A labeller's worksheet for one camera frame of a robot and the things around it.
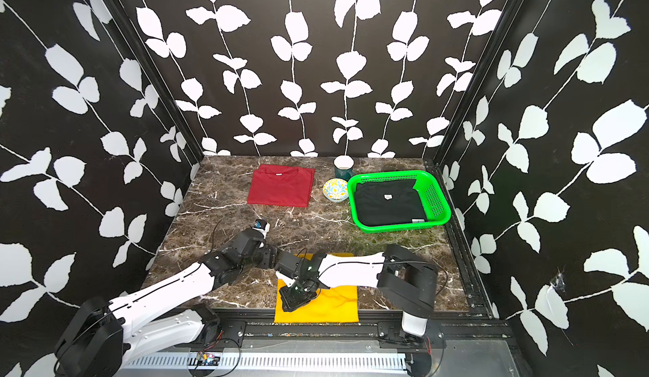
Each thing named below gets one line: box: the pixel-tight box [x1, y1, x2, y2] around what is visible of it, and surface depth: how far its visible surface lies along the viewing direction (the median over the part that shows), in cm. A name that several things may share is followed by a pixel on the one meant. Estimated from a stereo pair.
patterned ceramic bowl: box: [321, 178, 349, 203], surface depth 109 cm
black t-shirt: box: [354, 179, 427, 226], surface depth 106 cm
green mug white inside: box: [332, 153, 355, 182], surface depth 109 cm
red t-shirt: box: [247, 163, 316, 208], surface depth 112 cm
